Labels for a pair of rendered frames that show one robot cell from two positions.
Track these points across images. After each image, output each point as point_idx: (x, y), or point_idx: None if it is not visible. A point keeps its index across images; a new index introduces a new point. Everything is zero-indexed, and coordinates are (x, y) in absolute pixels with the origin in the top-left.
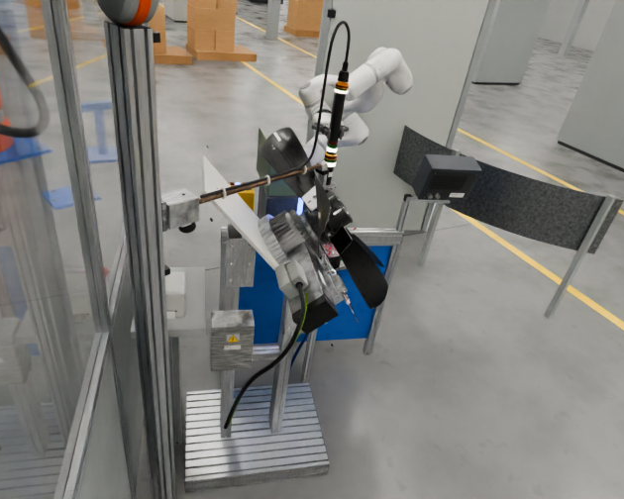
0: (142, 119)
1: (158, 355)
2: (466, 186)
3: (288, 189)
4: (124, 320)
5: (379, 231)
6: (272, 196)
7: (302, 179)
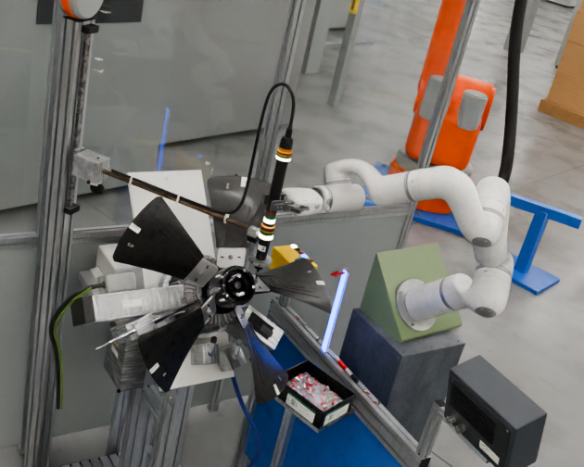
0: (63, 78)
1: (45, 280)
2: (498, 444)
3: (379, 316)
4: None
5: (398, 431)
6: (361, 312)
7: (231, 233)
